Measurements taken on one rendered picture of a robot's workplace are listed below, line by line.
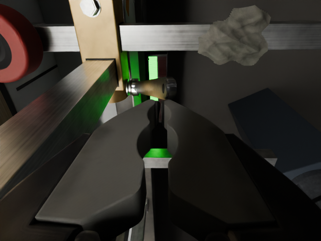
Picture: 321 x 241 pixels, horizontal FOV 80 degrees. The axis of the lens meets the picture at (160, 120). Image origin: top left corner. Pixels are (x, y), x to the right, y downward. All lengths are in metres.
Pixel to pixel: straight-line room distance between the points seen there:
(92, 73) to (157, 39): 0.09
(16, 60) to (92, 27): 0.09
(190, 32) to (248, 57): 0.08
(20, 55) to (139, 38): 0.13
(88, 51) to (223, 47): 0.17
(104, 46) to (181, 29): 0.10
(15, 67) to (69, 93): 0.11
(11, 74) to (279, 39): 0.32
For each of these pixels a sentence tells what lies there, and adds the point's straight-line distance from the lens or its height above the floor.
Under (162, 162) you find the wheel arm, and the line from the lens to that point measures 0.41.
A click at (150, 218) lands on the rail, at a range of 0.80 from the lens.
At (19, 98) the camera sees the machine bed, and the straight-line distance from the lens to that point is 0.46.
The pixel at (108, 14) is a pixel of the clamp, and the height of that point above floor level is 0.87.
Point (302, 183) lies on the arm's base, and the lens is 0.90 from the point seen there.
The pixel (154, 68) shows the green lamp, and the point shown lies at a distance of 0.43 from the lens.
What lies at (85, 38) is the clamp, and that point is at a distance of 0.27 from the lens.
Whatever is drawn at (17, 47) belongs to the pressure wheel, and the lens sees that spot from 0.26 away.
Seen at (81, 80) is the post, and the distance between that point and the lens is 0.20.
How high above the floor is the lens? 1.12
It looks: 58 degrees down
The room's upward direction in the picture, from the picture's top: 178 degrees counter-clockwise
